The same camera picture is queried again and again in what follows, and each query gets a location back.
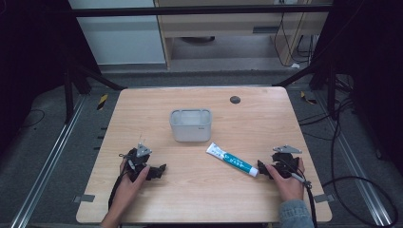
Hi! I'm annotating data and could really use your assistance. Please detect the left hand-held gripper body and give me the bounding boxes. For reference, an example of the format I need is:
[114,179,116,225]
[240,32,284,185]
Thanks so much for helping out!
[119,142,153,183]

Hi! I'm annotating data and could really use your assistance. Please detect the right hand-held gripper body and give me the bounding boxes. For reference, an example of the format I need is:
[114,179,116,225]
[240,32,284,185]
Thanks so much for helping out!
[271,144,303,181]

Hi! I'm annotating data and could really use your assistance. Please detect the white and teal toothpaste tube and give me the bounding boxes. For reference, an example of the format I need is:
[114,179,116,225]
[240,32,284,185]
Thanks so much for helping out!
[205,142,260,178]

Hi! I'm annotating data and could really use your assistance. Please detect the person's right hand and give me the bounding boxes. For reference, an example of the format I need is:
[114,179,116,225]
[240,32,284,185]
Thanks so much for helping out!
[264,157,307,202]

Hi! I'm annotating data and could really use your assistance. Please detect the person's left hand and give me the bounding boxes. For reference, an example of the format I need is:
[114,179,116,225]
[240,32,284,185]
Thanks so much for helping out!
[118,159,151,207]

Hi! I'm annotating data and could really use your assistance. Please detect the white plastic container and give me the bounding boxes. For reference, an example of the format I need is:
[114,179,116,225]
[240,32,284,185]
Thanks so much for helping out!
[168,108,213,143]

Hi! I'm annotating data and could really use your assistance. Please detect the grey tape piece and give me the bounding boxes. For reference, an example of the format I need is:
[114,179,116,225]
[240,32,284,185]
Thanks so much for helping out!
[313,193,336,204]
[72,194,96,204]

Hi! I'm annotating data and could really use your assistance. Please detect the yellow and black tape strip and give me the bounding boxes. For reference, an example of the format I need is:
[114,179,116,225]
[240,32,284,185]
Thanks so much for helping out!
[96,93,109,111]
[299,90,317,105]

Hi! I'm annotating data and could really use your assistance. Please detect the black metal stand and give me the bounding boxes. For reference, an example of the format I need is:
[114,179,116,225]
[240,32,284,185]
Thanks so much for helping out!
[62,58,128,125]
[271,58,338,121]

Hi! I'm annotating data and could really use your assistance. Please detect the white cabinet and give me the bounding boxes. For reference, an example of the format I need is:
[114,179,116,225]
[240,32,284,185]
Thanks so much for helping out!
[67,0,167,67]

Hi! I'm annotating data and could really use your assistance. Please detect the light wooden desk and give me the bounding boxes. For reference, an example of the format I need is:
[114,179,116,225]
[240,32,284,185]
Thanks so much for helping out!
[153,0,331,70]

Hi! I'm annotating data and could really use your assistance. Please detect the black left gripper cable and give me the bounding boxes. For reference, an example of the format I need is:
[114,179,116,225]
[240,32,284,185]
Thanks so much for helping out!
[107,153,134,211]

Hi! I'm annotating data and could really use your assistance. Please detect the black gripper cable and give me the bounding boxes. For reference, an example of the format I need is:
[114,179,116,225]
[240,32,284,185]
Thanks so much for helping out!
[281,158,319,228]
[107,153,134,211]

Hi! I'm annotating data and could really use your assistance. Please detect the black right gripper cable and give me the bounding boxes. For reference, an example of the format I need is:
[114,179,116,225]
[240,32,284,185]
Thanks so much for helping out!
[281,158,319,228]

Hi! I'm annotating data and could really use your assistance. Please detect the black floor cables bundle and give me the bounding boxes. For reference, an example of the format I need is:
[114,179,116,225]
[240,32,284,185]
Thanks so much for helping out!
[297,74,357,179]

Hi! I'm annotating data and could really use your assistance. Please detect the aluminium floor rail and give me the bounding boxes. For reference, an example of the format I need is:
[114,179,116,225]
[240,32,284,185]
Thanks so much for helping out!
[9,94,87,228]
[315,90,394,228]

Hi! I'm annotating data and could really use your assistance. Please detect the thick black looped floor cable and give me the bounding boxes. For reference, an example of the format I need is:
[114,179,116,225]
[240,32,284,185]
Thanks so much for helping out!
[322,176,399,228]

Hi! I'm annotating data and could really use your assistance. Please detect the thin black floor cable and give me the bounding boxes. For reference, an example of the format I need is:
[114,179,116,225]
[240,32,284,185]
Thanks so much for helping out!
[19,108,46,129]

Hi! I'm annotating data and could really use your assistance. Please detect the black hanging desk cables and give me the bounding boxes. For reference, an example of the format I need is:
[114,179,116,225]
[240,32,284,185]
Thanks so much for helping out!
[273,11,315,68]

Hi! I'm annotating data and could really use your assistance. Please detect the black horizontal frame bar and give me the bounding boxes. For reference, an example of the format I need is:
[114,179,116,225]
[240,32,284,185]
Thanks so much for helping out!
[67,4,335,18]

